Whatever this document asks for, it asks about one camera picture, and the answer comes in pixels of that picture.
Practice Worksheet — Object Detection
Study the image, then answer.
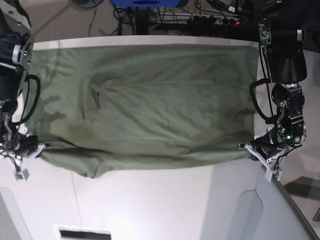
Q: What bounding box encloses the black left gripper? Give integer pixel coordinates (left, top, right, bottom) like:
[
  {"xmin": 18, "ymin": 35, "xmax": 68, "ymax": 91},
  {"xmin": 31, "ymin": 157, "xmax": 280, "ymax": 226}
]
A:
[{"xmin": 250, "ymin": 128, "xmax": 288, "ymax": 159}]

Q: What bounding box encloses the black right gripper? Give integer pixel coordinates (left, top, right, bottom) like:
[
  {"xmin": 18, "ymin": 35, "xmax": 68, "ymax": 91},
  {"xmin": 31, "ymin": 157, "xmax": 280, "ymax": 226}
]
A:
[{"xmin": 0, "ymin": 133, "xmax": 38, "ymax": 157}]

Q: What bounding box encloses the green t-shirt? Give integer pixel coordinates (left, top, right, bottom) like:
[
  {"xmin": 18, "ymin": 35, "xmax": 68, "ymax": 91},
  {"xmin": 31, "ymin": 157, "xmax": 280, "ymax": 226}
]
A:
[{"xmin": 26, "ymin": 44, "xmax": 258, "ymax": 178}]

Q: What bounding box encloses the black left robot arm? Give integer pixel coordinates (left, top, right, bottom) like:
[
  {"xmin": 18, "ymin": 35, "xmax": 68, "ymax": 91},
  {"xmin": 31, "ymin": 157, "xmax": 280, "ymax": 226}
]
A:
[{"xmin": 249, "ymin": 0, "xmax": 319, "ymax": 159}]

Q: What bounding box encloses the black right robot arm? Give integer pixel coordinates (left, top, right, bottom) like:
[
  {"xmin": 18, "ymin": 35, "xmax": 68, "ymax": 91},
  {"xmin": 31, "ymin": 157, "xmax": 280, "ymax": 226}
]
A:
[{"xmin": 0, "ymin": 0, "xmax": 41, "ymax": 157}]

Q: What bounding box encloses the white vent panel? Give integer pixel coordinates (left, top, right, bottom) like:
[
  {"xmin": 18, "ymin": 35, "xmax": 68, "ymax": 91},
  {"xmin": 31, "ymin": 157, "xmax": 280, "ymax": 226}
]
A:
[{"xmin": 53, "ymin": 224, "xmax": 112, "ymax": 240}]

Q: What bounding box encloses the white power strip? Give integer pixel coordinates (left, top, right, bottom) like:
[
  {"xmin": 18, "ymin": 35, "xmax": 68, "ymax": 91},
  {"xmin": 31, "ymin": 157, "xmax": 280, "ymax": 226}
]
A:
[{"xmin": 187, "ymin": 15, "xmax": 241, "ymax": 26}]

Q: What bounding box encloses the blue bin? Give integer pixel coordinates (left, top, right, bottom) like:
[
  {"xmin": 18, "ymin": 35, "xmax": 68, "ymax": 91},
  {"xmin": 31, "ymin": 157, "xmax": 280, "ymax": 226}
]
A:
[{"xmin": 111, "ymin": 0, "xmax": 181, "ymax": 8}]

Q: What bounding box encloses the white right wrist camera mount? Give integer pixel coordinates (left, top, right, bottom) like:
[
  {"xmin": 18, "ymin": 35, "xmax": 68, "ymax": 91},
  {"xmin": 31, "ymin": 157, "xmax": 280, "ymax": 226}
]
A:
[{"xmin": 2, "ymin": 127, "xmax": 49, "ymax": 181}]

